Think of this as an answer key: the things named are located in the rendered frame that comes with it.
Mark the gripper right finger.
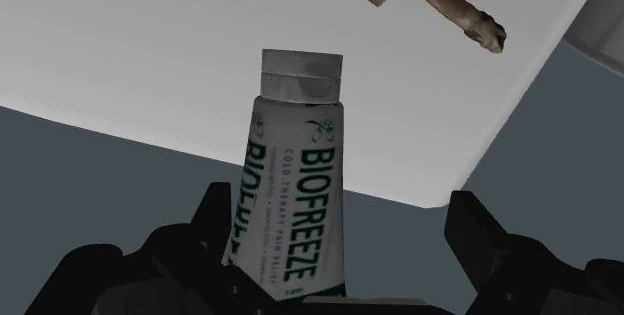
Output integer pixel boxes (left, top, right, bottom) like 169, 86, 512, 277
443, 190, 624, 315

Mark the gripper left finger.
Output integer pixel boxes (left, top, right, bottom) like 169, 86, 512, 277
25, 181, 274, 315

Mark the white tube with green print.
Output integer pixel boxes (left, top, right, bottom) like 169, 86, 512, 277
221, 48, 347, 303

